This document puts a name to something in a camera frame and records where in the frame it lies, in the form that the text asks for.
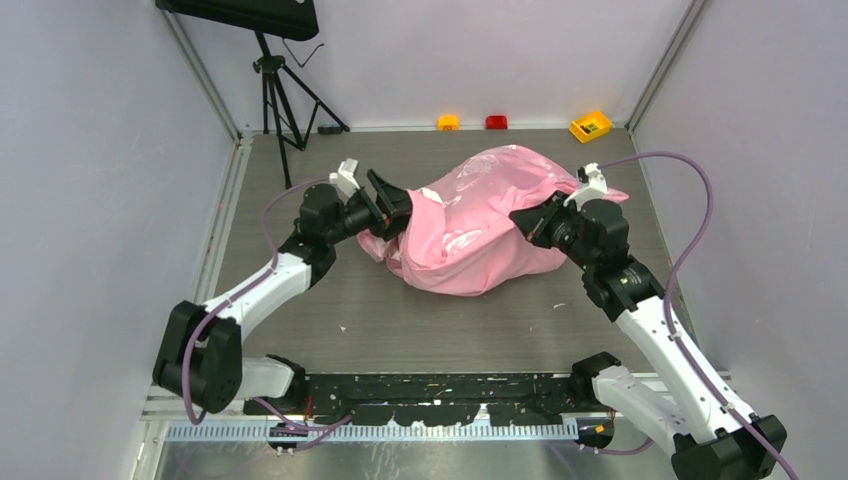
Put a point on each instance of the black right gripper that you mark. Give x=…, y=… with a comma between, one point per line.
x=535, y=226

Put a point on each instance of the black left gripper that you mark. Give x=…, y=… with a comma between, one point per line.
x=397, y=203

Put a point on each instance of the pink floral pillowcase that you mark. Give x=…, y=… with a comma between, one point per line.
x=460, y=240

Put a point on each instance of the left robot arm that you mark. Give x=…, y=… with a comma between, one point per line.
x=201, y=357

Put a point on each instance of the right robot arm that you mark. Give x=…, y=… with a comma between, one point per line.
x=704, y=427

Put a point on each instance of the yellow toy bin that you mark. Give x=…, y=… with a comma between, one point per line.
x=590, y=126

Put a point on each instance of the red toy block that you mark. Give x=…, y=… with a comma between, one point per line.
x=496, y=122

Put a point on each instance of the orange toy block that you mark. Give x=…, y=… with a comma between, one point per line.
x=448, y=122

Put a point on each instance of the small black adapter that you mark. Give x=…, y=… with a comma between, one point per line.
x=327, y=130

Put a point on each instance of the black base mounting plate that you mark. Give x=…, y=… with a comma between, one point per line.
x=509, y=399

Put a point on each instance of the black light panel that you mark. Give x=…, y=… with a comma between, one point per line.
x=293, y=20

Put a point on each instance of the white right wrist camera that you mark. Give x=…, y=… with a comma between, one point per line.
x=591, y=185

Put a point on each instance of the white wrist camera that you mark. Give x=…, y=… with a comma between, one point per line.
x=591, y=185
x=344, y=178

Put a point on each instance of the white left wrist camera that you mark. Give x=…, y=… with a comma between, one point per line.
x=344, y=178

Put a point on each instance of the black camera tripod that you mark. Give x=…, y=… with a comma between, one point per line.
x=278, y=111

